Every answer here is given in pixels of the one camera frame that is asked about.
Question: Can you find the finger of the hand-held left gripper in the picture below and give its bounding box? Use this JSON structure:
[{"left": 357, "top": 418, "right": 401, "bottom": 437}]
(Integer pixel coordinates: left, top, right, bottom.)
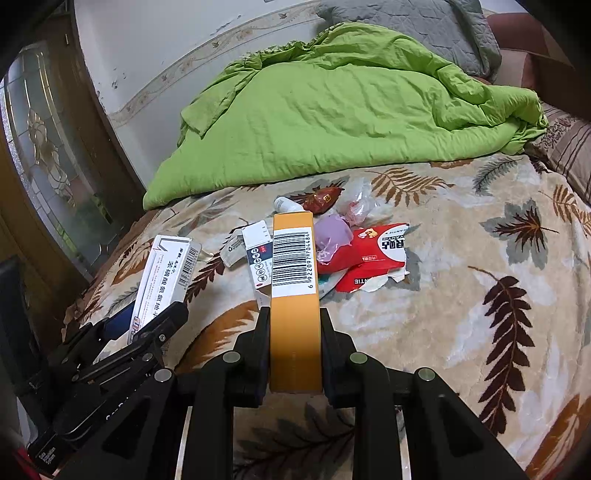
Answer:
[
  {"left": 76, "top": 301, "right": 190, "bottom": 384},
  {"left": 62, "top": 302, "right": 139, "bottom": 365}
]

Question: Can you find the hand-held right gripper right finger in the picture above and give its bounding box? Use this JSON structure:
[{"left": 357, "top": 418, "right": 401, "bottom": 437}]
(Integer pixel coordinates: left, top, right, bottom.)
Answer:
[{"left": 320, "top": 308, "right": 529, "bottom": 480}]

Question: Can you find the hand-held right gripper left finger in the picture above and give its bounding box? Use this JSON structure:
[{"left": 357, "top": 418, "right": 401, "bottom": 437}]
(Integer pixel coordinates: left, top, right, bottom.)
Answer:
[{"left": 58, "top": 305, "right": 272, "bottom": 480}]

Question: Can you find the long white medicine box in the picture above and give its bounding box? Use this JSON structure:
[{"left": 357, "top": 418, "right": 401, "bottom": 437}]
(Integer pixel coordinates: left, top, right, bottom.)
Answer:
[{"left": 127, "top": 234, "right": 203, "bottom": 344}]

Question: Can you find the orange barcode box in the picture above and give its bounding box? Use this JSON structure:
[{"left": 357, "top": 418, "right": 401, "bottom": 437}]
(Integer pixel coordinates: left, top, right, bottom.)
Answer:
[{"left": 269, "top": 212, "right": 323, "bottom": 394}]

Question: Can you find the white plastic wrapper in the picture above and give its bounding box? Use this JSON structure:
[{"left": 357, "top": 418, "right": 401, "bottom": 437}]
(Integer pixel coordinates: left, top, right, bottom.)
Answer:
[{"left": 225, "top": 225, "right": 246, "bottom": 269}]

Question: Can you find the clear plastic bag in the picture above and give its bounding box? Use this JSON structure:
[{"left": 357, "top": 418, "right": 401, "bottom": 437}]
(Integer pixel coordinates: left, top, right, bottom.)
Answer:
[{"left": 339, "top": 178, "right": 386, "bottom": 229}]

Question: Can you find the small white box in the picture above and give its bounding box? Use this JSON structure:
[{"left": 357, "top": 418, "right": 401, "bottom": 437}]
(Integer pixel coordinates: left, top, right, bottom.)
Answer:
[{"left": 242, "top": 220, "right": 274, "bottom": 291}]

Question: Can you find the torn red packet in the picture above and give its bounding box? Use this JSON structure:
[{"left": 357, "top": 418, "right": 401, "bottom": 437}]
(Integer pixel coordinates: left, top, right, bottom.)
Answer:
[{"left": 323, "top": 222, "right": 411, "bottom": 294}]

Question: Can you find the purple plastic bag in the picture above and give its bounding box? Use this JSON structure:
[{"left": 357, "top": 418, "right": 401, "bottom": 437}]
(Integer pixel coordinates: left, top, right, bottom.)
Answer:
[{"left": 314, "top": 215, "right": 354, "bottom": 265}]

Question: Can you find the leaf-print blanket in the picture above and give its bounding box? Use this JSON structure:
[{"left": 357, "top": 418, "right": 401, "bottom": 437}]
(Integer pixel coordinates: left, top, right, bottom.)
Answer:
[{"left": 62, "top": 154, "right": 591, "bottom": 480}]

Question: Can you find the white small bottle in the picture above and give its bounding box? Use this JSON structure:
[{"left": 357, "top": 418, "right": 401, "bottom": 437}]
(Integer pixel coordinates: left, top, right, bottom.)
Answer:
[{"left": 274, "top": 196, "right": 306, "bottom": 214}]

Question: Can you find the red-brown snack packet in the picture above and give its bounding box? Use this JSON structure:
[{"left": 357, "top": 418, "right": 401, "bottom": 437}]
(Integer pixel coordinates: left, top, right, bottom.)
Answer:
[{"left": 302, "top": 184, "right": 346, "bottom": 214}]

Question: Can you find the wooden glass door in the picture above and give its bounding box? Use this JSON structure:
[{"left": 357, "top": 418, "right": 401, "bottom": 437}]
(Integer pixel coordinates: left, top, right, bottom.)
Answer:
[{"left": 0, "top": 28, "right": 148, "bottom": 324}]

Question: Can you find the green quilt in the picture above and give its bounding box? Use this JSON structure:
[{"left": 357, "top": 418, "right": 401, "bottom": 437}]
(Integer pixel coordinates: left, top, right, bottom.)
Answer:
[{"left": 142, "top": 22, "right": 550, "bottom": 210}]

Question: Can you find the brown striped pillow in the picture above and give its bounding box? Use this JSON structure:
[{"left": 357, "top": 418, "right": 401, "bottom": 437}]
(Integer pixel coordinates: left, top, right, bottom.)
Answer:
[{"left": 526, "top": 104, "right": 591, "bottom": 204}]

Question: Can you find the grey quilted pillow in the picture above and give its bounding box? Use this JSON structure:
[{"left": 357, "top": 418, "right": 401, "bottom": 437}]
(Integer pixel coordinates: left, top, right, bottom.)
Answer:
[{"left": 316, "top": 0, "right": 503, "bottom": 80}]

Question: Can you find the brown padded headboard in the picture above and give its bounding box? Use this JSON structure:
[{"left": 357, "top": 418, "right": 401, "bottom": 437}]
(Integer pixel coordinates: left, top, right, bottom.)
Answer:
[{"left": 485, "top": 9, "right": 578, "bottom": 116}]

